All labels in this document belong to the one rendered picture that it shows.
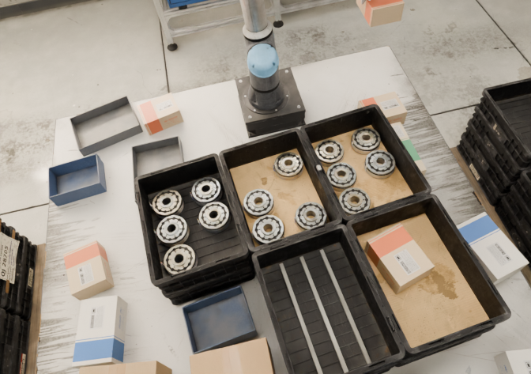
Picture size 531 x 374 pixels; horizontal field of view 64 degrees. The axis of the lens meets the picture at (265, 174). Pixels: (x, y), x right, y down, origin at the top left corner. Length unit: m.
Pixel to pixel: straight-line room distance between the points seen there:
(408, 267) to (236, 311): 0.57
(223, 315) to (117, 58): 2.46
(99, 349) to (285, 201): 0.74
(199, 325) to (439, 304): 0.74
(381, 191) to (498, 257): 0.41
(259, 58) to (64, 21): 2.69
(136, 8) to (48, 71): 0.90
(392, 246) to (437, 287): 0.18
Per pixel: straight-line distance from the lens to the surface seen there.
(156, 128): 1.89
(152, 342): 1.51
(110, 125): 2.02
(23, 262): 2.39
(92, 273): 1.58
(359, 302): 1.33
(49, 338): 1.66
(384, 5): 1.69
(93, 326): 1.49
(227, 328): 1.45
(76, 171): 1.92
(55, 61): 3.73
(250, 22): 1.65
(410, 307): 1.35
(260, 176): 1.51
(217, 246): 1.41
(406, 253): 1.32
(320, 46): 3.24
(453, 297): 1.39
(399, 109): 1.80
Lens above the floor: 2.10
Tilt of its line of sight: 57 degrees down
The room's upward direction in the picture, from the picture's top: 9 degrees counter-clockwise
